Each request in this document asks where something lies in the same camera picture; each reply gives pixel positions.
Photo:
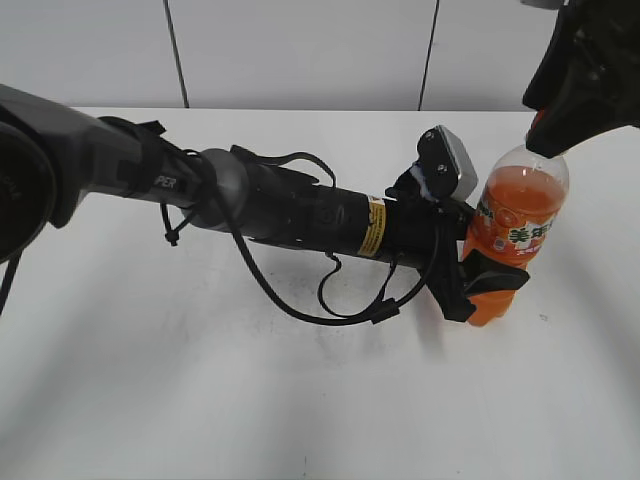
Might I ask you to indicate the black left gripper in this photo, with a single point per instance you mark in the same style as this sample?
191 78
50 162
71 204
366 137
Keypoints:
423 233

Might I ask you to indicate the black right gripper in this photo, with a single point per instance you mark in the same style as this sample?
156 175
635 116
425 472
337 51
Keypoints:
588 79

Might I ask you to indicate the orange soda plastic bottle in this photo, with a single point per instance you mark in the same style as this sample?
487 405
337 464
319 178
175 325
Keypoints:
521 199

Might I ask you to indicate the orange bottle cap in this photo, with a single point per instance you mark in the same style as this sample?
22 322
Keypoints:
540 115

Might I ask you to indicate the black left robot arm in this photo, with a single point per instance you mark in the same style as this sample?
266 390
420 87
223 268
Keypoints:
52 156

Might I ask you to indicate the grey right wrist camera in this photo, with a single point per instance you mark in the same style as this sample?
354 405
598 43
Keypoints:
544 4

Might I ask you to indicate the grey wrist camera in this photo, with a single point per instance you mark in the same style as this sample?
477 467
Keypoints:
544 4
443 168

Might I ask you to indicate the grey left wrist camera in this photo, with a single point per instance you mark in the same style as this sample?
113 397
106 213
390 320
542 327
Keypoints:
443 168

